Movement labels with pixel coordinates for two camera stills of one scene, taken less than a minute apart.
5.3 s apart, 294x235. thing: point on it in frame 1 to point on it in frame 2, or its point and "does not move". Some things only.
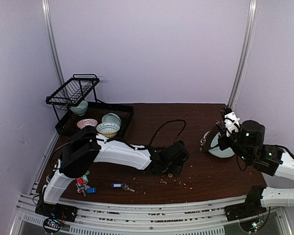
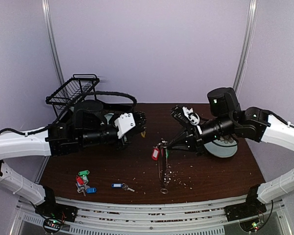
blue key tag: [117, 185] does not move
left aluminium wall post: [48, 26] does not move
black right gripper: [222, 134] to [194, 138]
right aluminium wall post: [246, 51] does not move
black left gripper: [177, 171] to [127, 141]
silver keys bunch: [83, 188] does not move
